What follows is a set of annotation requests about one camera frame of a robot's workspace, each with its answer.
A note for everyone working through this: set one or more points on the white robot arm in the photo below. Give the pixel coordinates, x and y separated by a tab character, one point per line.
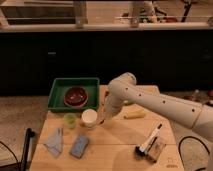
192	115

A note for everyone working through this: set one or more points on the white plastic cup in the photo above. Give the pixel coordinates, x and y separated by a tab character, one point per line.
89	117

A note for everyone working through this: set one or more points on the small green plastic cup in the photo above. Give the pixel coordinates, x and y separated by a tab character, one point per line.
69	120

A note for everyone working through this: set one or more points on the dark red bowl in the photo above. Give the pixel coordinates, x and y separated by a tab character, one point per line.
76	97

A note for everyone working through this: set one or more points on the green plastic tray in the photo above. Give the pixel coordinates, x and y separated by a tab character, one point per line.
61	86

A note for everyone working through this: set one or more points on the blue sponge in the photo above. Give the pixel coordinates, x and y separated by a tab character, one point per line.
78	148

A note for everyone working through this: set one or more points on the black white brush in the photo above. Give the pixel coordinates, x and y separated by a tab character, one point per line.
142	150

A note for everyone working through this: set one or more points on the light blue cloth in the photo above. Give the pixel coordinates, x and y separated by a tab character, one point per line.
54	142

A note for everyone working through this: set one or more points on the small brown box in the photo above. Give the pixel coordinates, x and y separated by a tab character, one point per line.
156	149

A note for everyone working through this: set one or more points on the black chair frame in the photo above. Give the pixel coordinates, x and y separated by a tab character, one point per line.
19	165

